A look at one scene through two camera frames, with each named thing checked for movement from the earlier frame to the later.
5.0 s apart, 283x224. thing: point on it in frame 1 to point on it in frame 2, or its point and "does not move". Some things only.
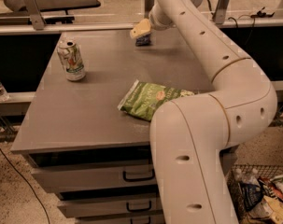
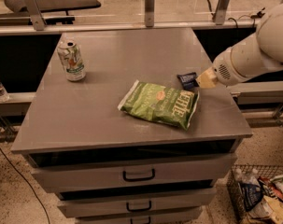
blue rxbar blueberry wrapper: [144, 40] to [189, 80]
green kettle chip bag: [143, 99] does not move
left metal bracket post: [37, 20] does not move
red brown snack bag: [273, 189] does not move
